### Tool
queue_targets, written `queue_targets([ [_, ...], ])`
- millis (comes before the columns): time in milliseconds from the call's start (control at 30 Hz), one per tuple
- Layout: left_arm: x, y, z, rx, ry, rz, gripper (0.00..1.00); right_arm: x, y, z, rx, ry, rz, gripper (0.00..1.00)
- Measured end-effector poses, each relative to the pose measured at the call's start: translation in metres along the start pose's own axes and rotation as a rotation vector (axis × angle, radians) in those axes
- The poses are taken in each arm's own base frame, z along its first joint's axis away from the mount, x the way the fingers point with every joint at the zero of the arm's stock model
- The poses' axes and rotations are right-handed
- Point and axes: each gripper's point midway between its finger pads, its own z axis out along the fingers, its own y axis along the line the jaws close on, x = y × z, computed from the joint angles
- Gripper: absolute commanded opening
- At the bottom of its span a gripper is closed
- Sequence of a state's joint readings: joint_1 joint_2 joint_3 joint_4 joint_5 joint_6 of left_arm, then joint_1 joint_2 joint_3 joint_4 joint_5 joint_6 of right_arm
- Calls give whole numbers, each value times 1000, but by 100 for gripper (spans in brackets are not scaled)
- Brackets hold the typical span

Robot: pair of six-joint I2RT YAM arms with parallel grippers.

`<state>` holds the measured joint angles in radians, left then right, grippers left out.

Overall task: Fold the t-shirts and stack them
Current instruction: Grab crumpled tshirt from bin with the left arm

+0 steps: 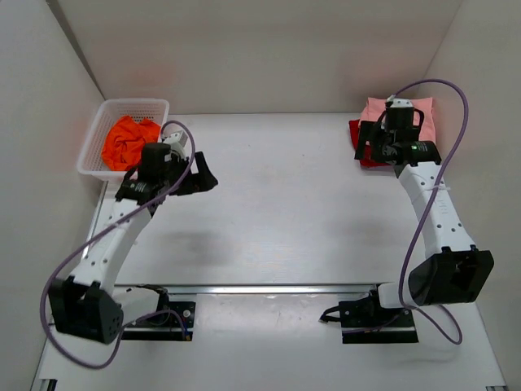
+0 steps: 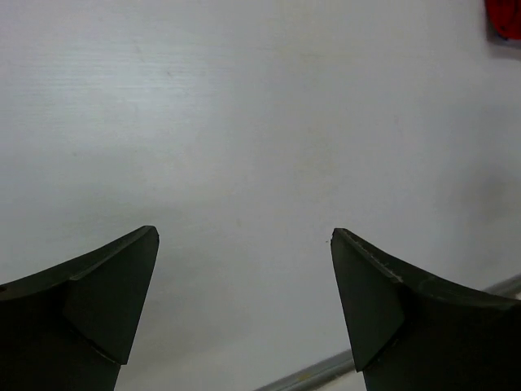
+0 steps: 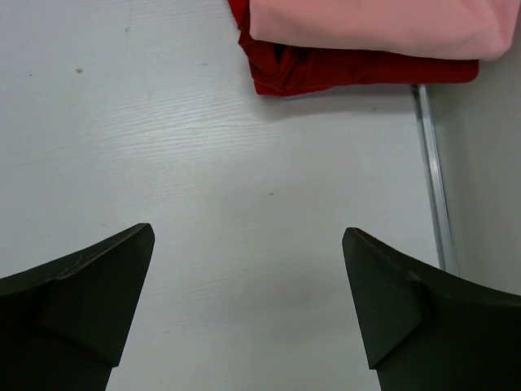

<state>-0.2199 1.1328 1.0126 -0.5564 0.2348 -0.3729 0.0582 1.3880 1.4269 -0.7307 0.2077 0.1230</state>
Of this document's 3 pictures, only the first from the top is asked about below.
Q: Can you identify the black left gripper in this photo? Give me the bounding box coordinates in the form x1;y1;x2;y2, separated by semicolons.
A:
164;147;218;192

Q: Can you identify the orange t shirt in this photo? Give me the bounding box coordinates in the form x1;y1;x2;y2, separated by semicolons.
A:
101;116;160;171

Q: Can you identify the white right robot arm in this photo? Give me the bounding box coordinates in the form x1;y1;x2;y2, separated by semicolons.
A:
355;99;494;327

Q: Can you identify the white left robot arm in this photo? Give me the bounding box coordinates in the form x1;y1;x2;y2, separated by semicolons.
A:
48;143;218;345

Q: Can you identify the red folded t shirt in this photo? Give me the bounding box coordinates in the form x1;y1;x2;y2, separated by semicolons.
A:
348;119;390;169

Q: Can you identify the pink folded t shirt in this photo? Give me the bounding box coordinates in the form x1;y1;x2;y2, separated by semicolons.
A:
349;98;436;147

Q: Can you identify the white plastic mesh basket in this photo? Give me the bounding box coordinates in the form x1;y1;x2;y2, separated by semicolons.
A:
77;98;169;182

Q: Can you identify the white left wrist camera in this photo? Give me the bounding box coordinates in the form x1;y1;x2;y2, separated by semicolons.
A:
161;130;188;159

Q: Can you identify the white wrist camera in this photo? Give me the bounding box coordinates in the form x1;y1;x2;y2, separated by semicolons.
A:
161;130;188;159
385;94;414;109

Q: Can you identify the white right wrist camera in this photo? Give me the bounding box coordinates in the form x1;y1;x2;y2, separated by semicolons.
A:
385;94;414;109

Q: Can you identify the aluminium table rail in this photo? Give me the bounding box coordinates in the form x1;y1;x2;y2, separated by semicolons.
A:
116;283;378;295

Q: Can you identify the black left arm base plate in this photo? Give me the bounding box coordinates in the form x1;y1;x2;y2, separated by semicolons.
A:
112;284;196;341

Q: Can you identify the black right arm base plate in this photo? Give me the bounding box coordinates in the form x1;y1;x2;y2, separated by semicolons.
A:
319;297;418;345

